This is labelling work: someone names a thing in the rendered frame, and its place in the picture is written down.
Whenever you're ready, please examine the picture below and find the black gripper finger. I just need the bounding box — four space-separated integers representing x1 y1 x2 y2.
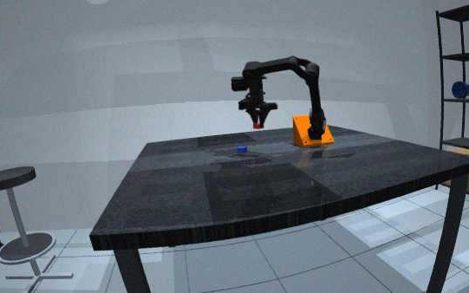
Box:
245 110 259 124
257 110 270 127

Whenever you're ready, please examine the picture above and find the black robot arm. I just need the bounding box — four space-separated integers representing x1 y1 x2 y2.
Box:
231 55 327 140

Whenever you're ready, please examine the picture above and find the blue block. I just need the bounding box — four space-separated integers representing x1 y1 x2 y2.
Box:
237 146 247 153

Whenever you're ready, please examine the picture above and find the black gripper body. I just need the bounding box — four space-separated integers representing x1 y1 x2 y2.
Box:
246 90 278 111

